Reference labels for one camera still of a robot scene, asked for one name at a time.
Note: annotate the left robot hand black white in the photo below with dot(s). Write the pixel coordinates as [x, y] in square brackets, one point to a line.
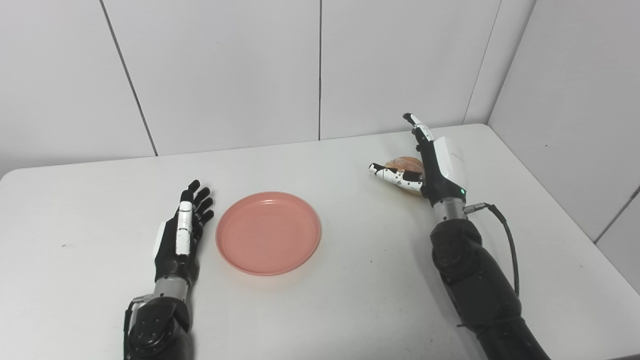
[179, 240]

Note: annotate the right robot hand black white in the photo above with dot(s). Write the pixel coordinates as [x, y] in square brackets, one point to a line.
[435, 170]

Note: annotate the golden bread roll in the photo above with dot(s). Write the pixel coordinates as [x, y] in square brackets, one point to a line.
[405, 163]

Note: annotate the pink round plate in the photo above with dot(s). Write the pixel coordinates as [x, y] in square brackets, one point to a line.
[268, 233]

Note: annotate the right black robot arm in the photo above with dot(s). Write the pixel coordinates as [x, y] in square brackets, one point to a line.
[480, 285]

